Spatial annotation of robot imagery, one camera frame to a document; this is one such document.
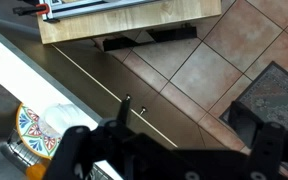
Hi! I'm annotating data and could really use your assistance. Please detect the wooden cabinet doors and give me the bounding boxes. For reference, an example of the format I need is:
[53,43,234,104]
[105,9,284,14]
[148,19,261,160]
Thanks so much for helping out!
[0,14,230,150]

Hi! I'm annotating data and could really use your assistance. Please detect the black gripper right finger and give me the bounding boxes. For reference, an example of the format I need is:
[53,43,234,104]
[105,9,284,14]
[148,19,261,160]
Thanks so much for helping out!
[228,101,288,180]

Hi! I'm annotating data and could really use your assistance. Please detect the orange plastic ball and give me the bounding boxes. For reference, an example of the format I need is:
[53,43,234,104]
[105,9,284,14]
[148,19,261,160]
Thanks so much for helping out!
[25,164,46,180]

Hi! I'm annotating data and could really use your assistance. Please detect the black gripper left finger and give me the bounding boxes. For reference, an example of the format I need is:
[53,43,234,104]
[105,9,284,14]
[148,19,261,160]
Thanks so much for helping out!
[42,98,132,180]

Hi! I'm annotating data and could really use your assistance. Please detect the colourful floral ceramic plate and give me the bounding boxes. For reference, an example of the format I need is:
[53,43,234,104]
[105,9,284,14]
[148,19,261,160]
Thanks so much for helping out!
[16,103,62,159]

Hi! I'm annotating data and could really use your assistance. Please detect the orange black clamp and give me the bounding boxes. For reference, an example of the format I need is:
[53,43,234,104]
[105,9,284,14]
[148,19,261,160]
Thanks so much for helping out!
[12,4,50,16]

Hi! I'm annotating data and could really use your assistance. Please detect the aluminium rail on board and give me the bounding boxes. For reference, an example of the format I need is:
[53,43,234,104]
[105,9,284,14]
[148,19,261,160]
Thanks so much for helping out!
[38,0,160,21]

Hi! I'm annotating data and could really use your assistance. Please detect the small clear plastic lunch box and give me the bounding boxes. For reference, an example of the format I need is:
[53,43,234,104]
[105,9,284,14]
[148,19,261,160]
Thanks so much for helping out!
[38,104,78,138]

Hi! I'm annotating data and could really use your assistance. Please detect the patterned grey floor rug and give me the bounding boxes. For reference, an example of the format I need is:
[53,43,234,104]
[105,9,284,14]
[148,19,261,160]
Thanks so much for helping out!
[219,61,288,134]

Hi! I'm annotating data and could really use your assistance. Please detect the steel wire sink grid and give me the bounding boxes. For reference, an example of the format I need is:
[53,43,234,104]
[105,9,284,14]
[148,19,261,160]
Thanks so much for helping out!
[6,129,114,180]

